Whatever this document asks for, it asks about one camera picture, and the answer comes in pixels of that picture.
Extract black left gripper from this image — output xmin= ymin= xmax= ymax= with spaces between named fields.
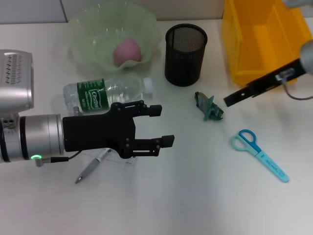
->
xmin=62 ymin=100 xmax=176 ymax=160

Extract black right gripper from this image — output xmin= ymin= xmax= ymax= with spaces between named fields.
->
xmin=223 ymin=57 xmax=308 ymax=108

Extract green plastic wrapper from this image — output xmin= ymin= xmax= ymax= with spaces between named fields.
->
xmin=194 ymin=91 xmax=225 ymax=122

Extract clear green-label water bottle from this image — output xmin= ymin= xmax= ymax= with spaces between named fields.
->
xmin=63 ymin=77 xmax=154 ymax=116

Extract clear plastic ruler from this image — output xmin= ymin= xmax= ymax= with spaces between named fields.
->
xmin=80 ymin=147 xmax=138 ymax=167

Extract blue scissors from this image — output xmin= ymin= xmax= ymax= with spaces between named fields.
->
xmin=230 ymin=129 xmax=291 ymax=184

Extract black mesh pen holder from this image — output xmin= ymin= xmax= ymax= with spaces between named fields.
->
xmin=164 ymin=23 xmax=208 ymax=87

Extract silver pen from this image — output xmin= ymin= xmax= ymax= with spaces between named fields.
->
xmin=74 ymin=149 xmax=112 ymax=185

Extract translucent green fruit plate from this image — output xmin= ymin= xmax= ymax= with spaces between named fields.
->
xmin=54 ymin=0 xmax=162 ymax=74

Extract yellow plastic bin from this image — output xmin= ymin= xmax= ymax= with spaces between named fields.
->
xmin=221 ymin=0 xmax=313 ymax=89

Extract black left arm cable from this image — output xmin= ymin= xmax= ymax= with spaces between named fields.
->
xmin=34 ymin=150 xmax=82 ymax=167

